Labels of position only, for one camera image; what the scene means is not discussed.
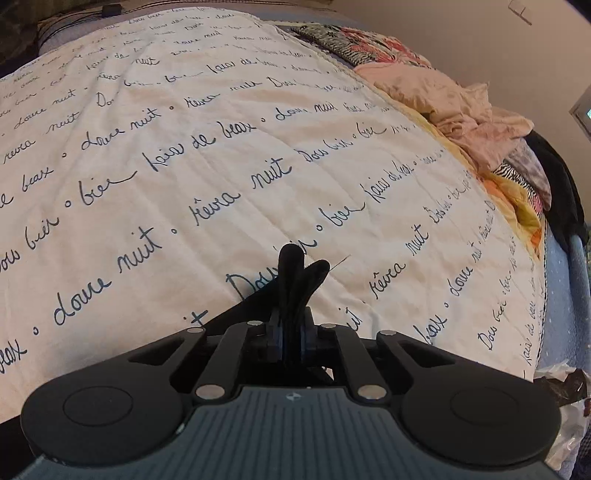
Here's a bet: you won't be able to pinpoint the zebra striped cloth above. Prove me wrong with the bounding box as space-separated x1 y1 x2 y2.
488 159 546 215

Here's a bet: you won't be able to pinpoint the floral patterned cloth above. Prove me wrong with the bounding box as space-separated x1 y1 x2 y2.
290 22 434 71

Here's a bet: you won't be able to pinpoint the white wall fixture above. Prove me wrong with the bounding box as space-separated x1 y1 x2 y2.
508 0 533 26

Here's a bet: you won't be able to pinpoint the pale lilac patterned cloth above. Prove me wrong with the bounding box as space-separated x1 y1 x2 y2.
503 137 553 214

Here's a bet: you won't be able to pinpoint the pink crumpled cloth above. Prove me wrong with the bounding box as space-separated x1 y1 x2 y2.
355 64 536 172

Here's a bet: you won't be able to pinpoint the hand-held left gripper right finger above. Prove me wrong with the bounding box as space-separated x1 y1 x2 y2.
299 318 448 401

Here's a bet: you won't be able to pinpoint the plaid pillow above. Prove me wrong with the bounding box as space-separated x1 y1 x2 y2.
36 2 139 55

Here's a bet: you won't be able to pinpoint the blue dotted bed sheet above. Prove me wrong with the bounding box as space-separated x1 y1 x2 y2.
534 225 591 384

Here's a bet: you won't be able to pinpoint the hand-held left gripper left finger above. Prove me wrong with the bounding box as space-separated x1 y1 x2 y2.
126 308 284 400

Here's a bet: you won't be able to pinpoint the black crumpled cloth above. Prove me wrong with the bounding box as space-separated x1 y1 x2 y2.
525 130 591 247

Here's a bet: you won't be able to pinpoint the framed wall panel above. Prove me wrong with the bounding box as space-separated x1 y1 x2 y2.
569 87 591 136

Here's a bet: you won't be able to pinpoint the clear plastic bag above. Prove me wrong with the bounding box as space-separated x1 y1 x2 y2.
533 361 591 467

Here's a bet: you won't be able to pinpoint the white script printed blanket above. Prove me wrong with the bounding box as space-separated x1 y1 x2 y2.
0 8 550 425

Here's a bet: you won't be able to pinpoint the black pants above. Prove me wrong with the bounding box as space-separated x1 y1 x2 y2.
203 244 331 372

